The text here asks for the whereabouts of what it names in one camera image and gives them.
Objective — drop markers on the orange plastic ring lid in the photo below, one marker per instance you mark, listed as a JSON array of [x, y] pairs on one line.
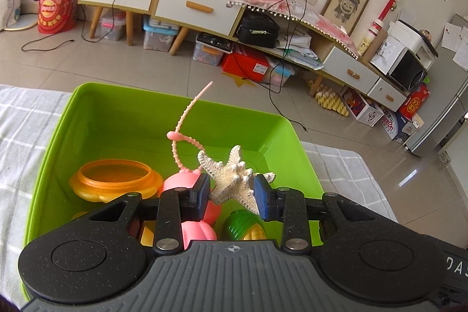
[[107, 179]]

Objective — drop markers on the green plastic storage box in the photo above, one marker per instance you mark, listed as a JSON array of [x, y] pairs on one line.
[[88, 257]]

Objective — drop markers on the silver refrigerator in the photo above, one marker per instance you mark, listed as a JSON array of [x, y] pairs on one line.
[[444, 108]]

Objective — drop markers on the black microwave oven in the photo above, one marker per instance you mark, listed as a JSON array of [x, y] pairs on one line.
[[397, 62]]

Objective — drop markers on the pink checked cloth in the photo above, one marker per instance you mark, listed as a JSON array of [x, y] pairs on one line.
[[294, 10]]

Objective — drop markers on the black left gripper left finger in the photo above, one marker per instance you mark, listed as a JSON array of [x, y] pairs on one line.
[[176, 206]]

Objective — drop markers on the red box under cabinet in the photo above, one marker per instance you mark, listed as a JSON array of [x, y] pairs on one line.
[[246, 62]]

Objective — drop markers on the wooden white TV cabinet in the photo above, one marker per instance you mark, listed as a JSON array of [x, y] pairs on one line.
[[220, 19]]

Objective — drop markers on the pink toy with beaded strap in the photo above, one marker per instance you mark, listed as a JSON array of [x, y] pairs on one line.
[[186, 178]]

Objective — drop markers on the red cartoon bucket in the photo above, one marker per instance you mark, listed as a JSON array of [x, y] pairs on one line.
[[56, 16]]

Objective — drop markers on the white starfish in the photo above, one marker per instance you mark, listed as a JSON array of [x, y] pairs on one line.
[[232, 179]]

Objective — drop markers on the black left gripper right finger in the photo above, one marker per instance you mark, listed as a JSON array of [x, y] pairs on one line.
[[286, 206]]

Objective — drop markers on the black bag on shelf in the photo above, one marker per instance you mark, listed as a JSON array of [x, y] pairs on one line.
[[257, 29]]

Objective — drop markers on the grey checked tablecloth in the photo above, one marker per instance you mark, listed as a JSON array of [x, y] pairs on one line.
[[28, 120]]

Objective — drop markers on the white printer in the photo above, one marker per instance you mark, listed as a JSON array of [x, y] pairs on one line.
[[415, 41]]

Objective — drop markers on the green yellow toy corn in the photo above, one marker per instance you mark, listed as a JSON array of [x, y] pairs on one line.
[[243, 225]]

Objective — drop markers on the framed cartoon girl picture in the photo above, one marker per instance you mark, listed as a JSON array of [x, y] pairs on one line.
[[344, 13]]

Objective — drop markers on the clear storage bin blue lid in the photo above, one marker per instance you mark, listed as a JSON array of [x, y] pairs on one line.
[[158, 35]]

